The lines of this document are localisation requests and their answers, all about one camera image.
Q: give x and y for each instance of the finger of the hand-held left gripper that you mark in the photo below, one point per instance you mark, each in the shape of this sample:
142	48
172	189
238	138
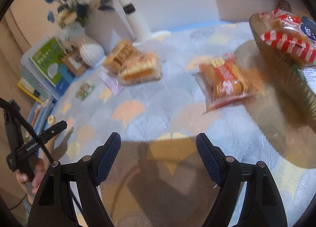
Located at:
53	129

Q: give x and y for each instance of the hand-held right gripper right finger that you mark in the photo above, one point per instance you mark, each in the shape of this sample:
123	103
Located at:
208	160

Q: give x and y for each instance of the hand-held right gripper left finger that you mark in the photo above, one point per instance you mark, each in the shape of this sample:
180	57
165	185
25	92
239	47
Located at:
108	157

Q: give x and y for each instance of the small green stick packet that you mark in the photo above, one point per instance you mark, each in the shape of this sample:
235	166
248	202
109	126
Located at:
85	90

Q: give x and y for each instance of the red label clear snack pack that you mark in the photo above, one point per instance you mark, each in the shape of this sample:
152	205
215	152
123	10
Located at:
227	81

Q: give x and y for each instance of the clear sandwich cake pack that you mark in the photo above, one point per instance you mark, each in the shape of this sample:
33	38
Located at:
140	69

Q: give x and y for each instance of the yellow waffle snack pack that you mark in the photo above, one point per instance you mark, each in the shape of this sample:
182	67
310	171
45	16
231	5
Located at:
118	55

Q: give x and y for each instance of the brown ribbed glass bowl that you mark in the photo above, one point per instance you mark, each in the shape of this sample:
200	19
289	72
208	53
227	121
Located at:
279	81

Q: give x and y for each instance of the green white snack packet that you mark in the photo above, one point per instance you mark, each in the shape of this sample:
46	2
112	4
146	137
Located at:
308	75

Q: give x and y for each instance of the red white striped snack pack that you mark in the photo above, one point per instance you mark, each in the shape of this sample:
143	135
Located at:
286	39

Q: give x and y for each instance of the person's left hand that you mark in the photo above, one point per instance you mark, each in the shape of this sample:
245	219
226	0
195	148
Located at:
37	177

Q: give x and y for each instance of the stack of books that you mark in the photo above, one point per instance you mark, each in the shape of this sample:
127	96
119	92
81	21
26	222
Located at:
32	88

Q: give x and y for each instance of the blue card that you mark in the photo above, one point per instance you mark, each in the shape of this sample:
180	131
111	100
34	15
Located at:
64	80

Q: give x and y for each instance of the green cover book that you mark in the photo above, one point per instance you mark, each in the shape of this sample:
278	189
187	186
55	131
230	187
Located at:
47	61

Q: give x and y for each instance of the wooden pen holder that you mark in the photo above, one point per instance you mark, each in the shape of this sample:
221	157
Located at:
74	62

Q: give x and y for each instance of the fan pattern table mat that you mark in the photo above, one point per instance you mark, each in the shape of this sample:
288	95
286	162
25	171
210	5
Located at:
160	108

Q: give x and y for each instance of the white ribbed vase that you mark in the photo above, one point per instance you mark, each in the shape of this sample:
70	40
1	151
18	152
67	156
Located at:
91	54

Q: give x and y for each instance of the artificial flower bouquet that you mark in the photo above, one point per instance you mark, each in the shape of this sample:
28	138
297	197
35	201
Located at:
71	12

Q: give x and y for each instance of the white desk lamp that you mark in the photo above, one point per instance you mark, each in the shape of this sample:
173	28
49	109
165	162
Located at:
133	17

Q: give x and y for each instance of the small brown bag ornament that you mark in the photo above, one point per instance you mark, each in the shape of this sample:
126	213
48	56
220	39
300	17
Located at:
285	6

